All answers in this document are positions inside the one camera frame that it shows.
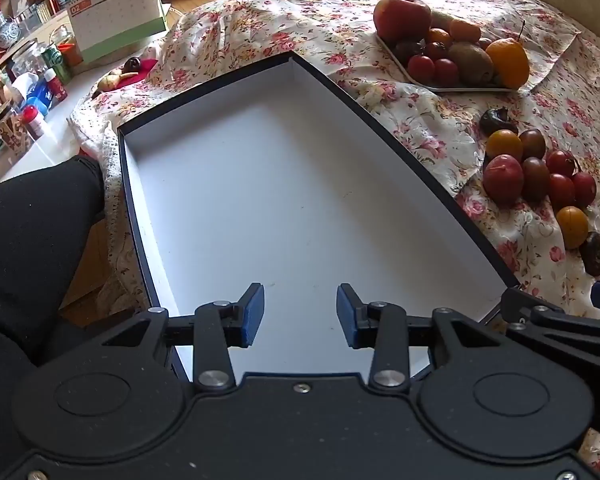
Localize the orange tomato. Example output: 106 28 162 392
486 129 524 162

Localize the blue tissue pack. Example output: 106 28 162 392
17 72 57 113

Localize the floral tablecloth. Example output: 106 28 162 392
69 0 600 466

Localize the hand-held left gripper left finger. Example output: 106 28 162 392
97 282 266 394

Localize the green drink can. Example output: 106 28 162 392
42 42 73 85

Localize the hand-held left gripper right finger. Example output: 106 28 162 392
336 282 507 394

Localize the dark blue box white inside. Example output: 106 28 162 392
116 51 522 386

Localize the white fruit tray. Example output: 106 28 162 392
377 32 523 94

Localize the large orange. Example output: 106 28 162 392
485 38 531 90

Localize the beige root vegetable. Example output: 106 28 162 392
92 72 138 98

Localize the tangerine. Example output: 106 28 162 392
447 18 482 44

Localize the small red cherry tomato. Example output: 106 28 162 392
548 173 577 211
572 171 598 209
546 150 577 177

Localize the blue white porcelain vase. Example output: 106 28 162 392
0 10 22 51

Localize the patterned paper cup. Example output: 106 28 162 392
0 114 31 155

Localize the dark plum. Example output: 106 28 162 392
395 40 426 65

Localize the large red apple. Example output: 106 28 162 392
373 0 433 45

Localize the yellow orange plum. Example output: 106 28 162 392
556 206 590 251

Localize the dark brown tomato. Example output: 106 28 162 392
522 157 551 203
519 129 547 161

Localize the glass jar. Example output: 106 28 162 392
9 39 49 77

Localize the red plum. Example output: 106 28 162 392
482 154 525 206

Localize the black-sleeved arm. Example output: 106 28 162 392
0 155 148 480

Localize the green desk calendar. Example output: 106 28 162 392
66 0 168 65

